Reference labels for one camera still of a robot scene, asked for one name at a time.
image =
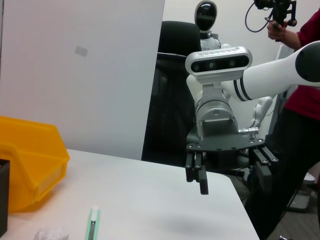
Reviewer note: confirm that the mint green utility knife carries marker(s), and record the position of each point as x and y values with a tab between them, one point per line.
93	222

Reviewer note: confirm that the black mesh pen holder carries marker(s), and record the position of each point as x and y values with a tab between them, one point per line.
3	195

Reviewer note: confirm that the black office chair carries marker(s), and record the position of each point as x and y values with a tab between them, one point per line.
170	100

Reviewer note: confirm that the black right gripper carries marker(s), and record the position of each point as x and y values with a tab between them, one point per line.
220	143

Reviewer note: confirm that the yellow plastic storage bin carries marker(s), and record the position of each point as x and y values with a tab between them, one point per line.
32	155

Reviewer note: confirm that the person in red shirt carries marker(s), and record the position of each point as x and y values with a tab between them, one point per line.
307	100

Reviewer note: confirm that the bare person hand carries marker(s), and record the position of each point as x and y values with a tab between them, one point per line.
283	33

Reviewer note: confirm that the black handheld control rig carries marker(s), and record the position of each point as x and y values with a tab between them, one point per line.
281	11

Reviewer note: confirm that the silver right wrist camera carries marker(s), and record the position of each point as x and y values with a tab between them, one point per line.
217	63

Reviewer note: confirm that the white humanoid robot black head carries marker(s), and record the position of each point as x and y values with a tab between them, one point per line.
206	15

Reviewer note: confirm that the white paper ball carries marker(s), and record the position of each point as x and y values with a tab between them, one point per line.
51	233

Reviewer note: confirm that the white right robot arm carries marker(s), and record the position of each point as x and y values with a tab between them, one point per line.
270	77

